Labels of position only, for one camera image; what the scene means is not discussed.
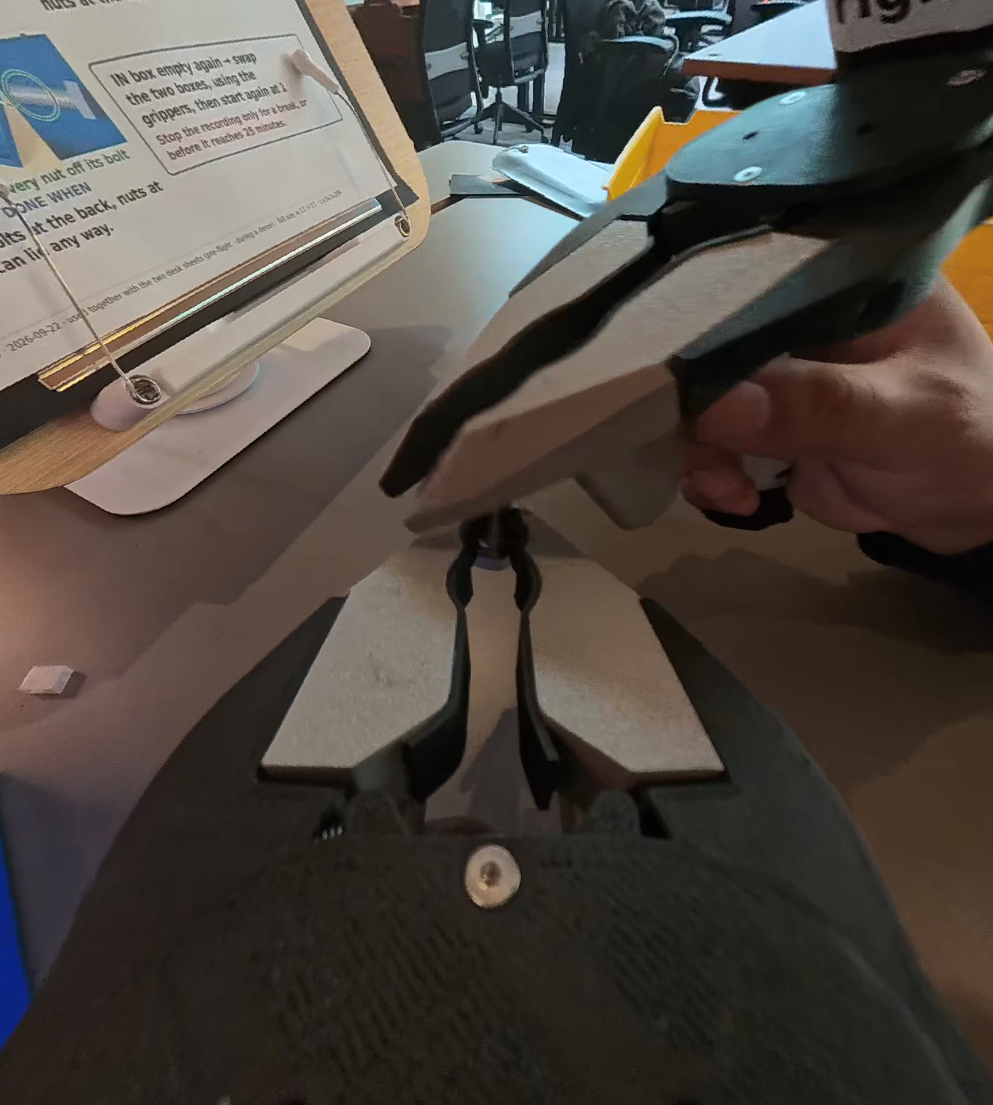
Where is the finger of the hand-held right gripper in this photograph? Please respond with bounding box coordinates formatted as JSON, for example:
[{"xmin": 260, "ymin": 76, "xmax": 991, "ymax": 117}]
[
  {"xmin": 378, "ymin": 216, "xmax": 681, "ymax": 500},
  {"xmin": 404, "ymin": 227, "xmax": 836, "ymax": 534}
]

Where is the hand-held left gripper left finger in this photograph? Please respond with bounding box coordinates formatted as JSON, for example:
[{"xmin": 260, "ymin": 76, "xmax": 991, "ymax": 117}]
[{"xmin": 261, "ymin": 522, "xmax": 473, "ymax": 801}]

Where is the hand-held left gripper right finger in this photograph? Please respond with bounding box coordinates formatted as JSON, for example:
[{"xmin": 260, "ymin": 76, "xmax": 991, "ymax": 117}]
[{"xmin": 509, "ymin": 509, "xmax": 726, "ymax": 810}]

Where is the person's right forearm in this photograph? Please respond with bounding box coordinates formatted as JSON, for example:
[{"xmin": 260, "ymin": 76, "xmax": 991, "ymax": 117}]
[{"xmin": 857, "ymin": 516, "xmax": 993, "ymax": 635}]

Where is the person's right hand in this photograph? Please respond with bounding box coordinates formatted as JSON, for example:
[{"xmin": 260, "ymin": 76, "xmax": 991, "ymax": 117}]
[{"xmin": 682, "ymin": 278, "xmax": 993, "ymax": 559}]

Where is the silver flat object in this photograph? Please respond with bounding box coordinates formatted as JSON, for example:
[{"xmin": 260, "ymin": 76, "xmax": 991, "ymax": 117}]
[{"xmin": 492, "ymin": 144, "xmax": 614, "ymax": 217}]

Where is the brown office desk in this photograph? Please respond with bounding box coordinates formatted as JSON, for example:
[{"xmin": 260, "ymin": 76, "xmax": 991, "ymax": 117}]
[{"xmin": 682, "ymin": 0, "xmax": 838, "ymax": 87}]

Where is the office chair with dark clothing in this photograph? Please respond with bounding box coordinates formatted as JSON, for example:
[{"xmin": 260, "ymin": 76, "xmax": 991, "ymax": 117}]
[{"xmin": 552, "ymin": 0, "xmax": 696, "ymax": 165}]

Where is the black mesh office chair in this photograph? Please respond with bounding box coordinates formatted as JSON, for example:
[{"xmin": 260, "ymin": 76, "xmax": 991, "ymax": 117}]
[
  {"xmin": 423, "ymin": 0, "xmax": 484, "ymax": 141},
  {"xmin": 471, "ymin": 0, "xmax": 551, "ymax": 144}
]

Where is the wooden document stand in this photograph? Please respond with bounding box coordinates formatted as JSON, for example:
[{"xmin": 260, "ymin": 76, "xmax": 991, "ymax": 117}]
[{"xmin": 0, "ymin": 0, "xmax": 430, "ymax": 517}]

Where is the printed instruction sheet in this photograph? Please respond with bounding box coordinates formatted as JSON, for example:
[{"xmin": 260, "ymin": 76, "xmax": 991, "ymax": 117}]
[{"xmin": 0, "ymin": 0, "xmax": 415, "ymax": 424}]

